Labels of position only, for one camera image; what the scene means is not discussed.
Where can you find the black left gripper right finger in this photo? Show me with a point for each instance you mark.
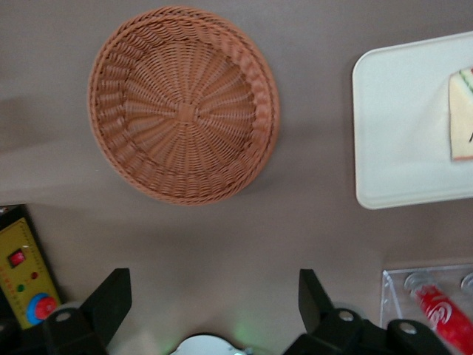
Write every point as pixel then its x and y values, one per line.
pixel 318 314

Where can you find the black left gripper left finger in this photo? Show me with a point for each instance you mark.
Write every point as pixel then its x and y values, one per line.
pixel 107 303

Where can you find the triangular sandwich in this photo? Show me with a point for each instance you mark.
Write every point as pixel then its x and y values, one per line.
pixel 462 118

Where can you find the beige plastic tray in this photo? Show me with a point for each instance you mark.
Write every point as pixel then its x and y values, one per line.
pixel 399 129

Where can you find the round brown wicker basket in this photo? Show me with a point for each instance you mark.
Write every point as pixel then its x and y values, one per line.
pixel 184 111

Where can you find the clear acrylic bottle rack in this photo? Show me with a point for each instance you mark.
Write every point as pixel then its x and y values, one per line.
pixel 393 296

